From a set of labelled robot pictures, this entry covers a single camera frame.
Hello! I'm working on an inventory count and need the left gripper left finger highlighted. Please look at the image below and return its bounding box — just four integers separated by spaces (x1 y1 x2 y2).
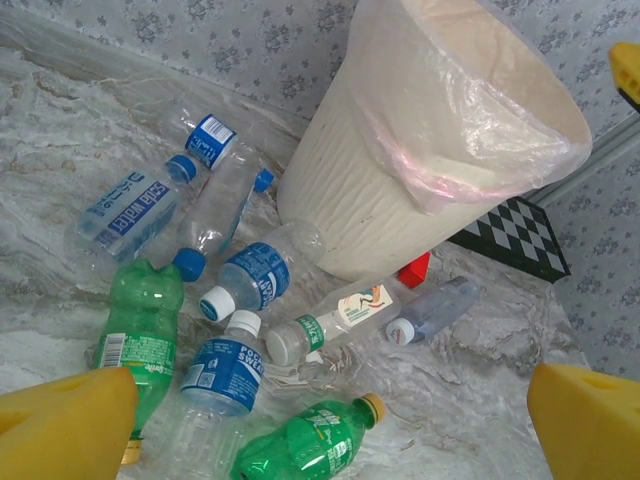
0 368 140 480

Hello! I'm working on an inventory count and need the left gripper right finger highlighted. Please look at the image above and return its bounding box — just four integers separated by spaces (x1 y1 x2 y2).
527 362 640 480

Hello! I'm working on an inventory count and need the large green Sprite bottle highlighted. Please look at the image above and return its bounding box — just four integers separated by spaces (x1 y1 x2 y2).
92 257 186 466

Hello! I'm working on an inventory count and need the Pocari Sweat bottle white cap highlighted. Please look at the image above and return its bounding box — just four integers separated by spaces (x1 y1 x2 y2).
169 309 266 480
198 218 326 322

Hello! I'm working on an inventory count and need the bluish clear bottle white cap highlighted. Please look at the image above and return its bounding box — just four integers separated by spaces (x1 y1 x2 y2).
384 276 481 346

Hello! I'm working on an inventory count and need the soda water bottle blue label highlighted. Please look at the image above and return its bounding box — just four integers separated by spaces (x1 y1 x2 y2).
74 153 199 266

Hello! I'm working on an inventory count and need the green bottle yellow cap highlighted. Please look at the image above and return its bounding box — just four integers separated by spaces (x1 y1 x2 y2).
229 392 389 480

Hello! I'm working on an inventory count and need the clear bottle green neck label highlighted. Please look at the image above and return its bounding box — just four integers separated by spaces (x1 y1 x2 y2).
264 277 404 364

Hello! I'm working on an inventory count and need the clear bottle blue cap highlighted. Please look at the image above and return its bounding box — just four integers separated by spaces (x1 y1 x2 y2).
172 149 261 284
227 168 277 246

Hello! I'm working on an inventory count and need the small clear bottle barcode label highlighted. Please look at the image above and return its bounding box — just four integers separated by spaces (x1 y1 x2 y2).
174 109 239 171

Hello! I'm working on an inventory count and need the translucent pink bin liner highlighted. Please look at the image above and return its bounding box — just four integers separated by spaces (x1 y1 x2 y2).
349 0 594 216

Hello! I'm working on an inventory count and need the cream plastic waste bin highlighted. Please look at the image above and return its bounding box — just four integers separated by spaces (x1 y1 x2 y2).
276 0 594 284

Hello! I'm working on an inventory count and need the black grey checkerboard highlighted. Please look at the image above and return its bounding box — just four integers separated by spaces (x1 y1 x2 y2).
447 196 572 284

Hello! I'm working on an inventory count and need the small red block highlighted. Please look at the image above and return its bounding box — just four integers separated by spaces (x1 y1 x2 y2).
397 251 432 289

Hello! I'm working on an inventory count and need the aluminium frame post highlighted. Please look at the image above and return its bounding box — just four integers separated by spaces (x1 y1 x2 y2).
532 115 640 207

